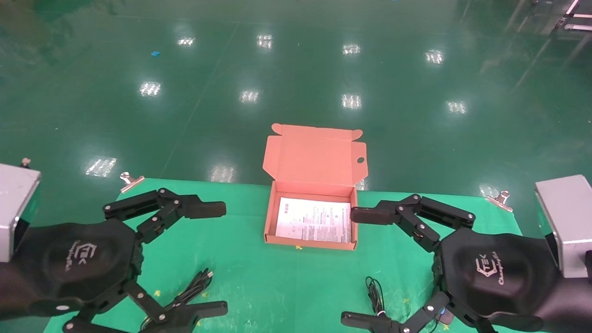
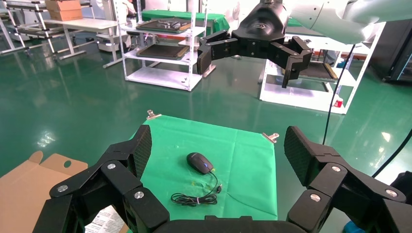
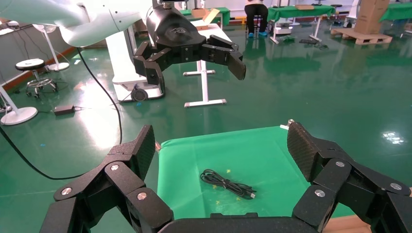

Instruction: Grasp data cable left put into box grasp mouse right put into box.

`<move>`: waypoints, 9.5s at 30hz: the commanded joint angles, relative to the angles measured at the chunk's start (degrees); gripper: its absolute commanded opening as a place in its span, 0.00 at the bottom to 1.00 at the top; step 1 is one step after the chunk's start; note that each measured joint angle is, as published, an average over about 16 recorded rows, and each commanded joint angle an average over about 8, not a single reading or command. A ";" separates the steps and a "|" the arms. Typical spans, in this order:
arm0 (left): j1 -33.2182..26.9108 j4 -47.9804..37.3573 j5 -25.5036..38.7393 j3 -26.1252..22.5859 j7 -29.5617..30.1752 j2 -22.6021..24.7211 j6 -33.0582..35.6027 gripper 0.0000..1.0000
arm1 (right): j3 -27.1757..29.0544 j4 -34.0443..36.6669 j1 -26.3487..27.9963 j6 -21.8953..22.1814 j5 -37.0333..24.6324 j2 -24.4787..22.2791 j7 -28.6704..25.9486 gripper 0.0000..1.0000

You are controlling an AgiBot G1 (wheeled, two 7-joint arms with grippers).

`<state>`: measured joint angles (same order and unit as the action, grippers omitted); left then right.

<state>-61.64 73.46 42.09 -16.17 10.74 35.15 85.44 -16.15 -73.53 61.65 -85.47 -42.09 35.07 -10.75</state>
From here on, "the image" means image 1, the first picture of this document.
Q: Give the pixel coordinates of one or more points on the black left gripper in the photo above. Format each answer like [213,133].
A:
[78,263]

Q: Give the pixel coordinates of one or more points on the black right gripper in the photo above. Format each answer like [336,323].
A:
[495,273]

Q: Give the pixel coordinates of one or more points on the orange cardboard box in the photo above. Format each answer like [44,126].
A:
[314,162]

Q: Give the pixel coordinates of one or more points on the silver binder clip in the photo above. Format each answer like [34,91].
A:
[132,183]
[500,201]

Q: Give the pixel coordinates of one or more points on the white printed paper sheet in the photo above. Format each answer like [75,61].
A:
[314,222]

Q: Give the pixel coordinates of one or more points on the green table mat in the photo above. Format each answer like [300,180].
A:
[277,286]

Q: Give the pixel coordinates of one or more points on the metal background rack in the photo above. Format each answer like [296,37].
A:
[576,27]

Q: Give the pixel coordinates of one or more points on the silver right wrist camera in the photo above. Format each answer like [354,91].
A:
[566,226]

